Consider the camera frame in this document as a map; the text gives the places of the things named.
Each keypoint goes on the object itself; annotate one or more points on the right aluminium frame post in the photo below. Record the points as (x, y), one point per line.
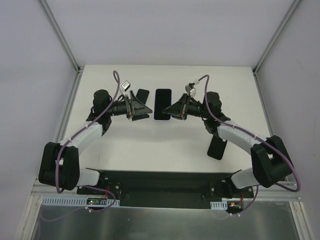
(276, 35)

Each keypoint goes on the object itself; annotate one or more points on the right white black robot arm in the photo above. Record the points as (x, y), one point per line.
(270, 161)

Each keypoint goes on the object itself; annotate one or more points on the left white cable duct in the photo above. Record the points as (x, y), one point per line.
(66, 201)

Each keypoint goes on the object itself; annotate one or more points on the black smartphone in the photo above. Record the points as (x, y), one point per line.
(142, 95)
(162, 100)

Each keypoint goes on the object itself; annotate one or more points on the black phone case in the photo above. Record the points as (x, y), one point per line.
(217, 148)

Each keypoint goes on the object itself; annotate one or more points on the right white cable duct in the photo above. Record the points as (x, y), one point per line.
(219, 205)

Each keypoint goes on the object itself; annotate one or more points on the white cable duct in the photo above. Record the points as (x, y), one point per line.
(219, 205)
(66, 201)

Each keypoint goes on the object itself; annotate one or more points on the lilac phone case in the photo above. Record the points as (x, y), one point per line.
(162, 121)

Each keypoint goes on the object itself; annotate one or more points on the left aluminium frame post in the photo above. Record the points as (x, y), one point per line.
(59, 34)

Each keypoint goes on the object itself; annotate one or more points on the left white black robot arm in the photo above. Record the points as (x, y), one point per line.
(60, 164)

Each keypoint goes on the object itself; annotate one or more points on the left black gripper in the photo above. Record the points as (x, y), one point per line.
(129, 107)

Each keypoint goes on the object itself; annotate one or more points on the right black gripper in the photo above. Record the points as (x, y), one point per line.
(186, 107)

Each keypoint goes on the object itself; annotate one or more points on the aluminium frame post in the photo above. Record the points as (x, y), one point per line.
(276, 35)
(59, 34)

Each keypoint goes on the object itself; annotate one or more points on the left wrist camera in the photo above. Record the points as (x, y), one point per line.
(124, 87)

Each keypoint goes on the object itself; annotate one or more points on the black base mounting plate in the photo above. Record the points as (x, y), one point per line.
(179, 190)

